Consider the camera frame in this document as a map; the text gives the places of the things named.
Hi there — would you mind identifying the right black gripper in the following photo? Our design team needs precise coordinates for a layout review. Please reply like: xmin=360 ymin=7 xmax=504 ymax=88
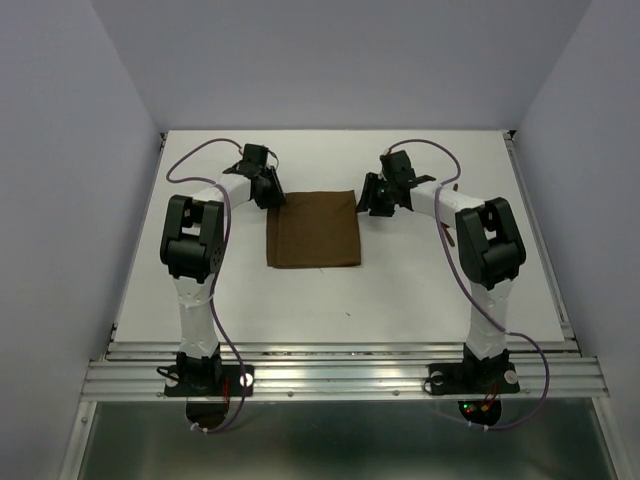
xmin=353 ymin=172 xmax=395 ymax=217

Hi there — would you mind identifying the brown cloth napkin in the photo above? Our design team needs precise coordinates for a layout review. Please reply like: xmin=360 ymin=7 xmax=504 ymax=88
xmin=266 ymin=190 xmax=362 ymax=269

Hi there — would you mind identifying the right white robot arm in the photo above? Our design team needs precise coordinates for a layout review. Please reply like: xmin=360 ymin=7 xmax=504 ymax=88
xmin=356 ymin=150 xmax=526 ymax=390

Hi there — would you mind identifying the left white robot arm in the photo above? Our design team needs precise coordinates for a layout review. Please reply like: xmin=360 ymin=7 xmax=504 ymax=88
xmin=160 ymin=138 xmax=286 ymax=394

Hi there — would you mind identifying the brown wooden spoon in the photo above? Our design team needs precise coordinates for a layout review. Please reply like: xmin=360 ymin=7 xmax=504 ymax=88
xmin=441 ymin=183 xmax=459 ymax=248

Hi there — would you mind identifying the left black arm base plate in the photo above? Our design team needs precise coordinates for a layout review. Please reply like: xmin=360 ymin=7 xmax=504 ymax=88
xmin=156 ymin=364 xmax=255 ymax=397

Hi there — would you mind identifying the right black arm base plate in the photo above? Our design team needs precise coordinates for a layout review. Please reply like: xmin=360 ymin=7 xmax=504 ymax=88
xmin=423 ymin=362 xmax=520 ymax=396

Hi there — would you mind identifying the aluminium front rail frame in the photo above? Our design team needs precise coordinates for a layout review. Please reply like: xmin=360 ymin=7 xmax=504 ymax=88
xmin=60 ymin=330 xmax=631 ymax=479

